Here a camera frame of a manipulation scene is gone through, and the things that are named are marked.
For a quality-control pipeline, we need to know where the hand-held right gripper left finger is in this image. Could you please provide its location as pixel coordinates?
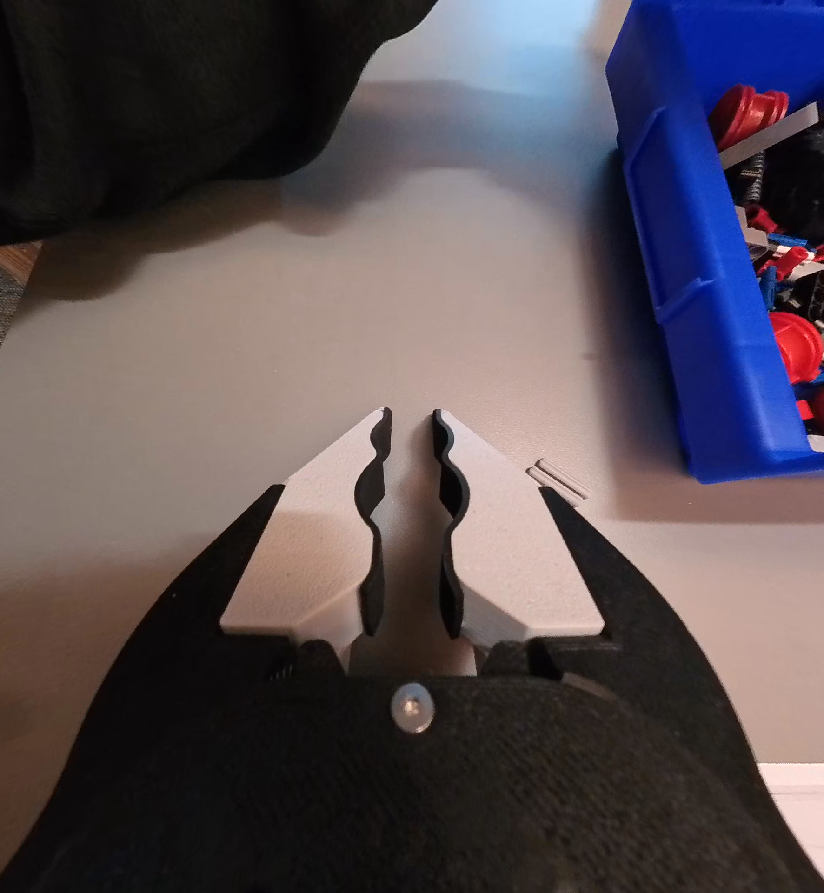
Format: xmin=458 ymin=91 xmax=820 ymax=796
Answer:
xmin=219 ymin=407 xmax=393 ymax=674

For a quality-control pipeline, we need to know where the small white part on table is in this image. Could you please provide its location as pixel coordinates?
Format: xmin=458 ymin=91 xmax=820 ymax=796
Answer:
xmin=526 ymin=466 xmax=582 ymax=503

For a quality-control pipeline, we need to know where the pile of toy building pieces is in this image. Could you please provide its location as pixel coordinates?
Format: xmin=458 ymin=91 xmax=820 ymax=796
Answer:
xmin=708 ymin=84 xmax=824 ymax=454

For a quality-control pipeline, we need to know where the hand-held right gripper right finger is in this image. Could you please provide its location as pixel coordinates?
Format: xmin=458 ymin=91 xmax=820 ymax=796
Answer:
xmin=432 ymin=408 xmax=608 ymax=676

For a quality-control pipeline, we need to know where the white instruction booklet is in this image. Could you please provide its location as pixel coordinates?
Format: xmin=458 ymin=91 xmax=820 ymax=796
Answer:
xmin=761 ymin=764 xmax=824 ymax=893

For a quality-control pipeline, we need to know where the blue plastic bin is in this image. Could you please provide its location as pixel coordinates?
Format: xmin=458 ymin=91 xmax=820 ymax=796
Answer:
xmin=605 ymin=0 xmax=824 ymax=486

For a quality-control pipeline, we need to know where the person's black clothing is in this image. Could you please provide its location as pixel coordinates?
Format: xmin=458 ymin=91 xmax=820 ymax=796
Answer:
xmin=0 ymin=0 xmax=444 ymax=247

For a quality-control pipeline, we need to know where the black toy tire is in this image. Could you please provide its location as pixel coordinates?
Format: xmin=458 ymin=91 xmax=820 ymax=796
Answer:
xmin=768 ymin=126 xmax=824 ymax=227

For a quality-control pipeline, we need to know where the small grey flat piece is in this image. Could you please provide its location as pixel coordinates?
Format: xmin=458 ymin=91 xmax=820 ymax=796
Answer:
xmin=535 ymin=458 xmax=591 ymax=498

